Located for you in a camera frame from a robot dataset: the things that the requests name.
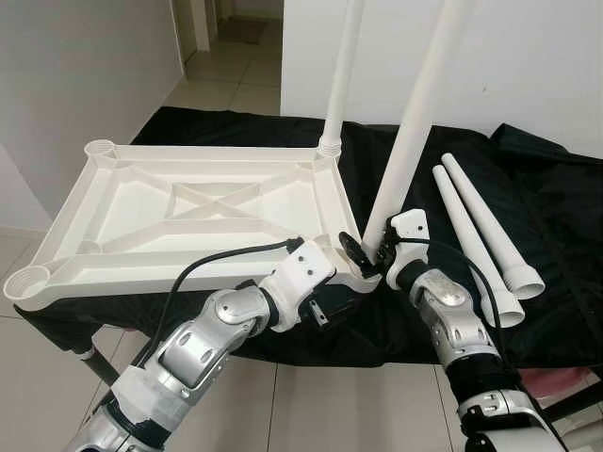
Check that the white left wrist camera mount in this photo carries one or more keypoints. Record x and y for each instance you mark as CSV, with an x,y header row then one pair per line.
x,y
306,268

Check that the white tapered plastic table leg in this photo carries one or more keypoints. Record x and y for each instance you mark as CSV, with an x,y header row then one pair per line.
x,y
341,75
462,226
485,221
415,122

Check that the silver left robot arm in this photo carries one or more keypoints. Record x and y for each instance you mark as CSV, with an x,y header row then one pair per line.
x,y
198,348

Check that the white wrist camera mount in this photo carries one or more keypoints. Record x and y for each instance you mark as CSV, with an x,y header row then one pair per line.
x,y
410,226
306,268

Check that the black metal rod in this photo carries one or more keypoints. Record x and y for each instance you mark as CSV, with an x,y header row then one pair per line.
x,y
575,400
102,369

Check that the white plastic children table top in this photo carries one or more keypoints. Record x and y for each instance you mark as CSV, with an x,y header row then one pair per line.
x,y
113,212

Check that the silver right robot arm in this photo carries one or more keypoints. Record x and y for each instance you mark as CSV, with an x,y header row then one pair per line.
x,y
452,330

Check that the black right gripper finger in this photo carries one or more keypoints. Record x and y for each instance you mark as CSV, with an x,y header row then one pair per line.
x,y
356,254

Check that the white door frame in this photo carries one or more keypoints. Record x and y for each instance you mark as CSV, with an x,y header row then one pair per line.
x,y
193,24

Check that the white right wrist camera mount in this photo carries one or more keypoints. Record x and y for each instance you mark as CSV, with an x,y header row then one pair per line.
x,y
410,226

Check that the pink cloth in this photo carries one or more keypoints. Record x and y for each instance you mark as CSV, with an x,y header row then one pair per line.
x,y
551,381

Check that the black cloth table cover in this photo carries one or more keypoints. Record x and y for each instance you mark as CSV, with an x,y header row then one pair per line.
x,y
556,217

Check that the brown floor mat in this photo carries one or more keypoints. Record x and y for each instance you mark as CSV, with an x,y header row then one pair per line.
x,y
245,30

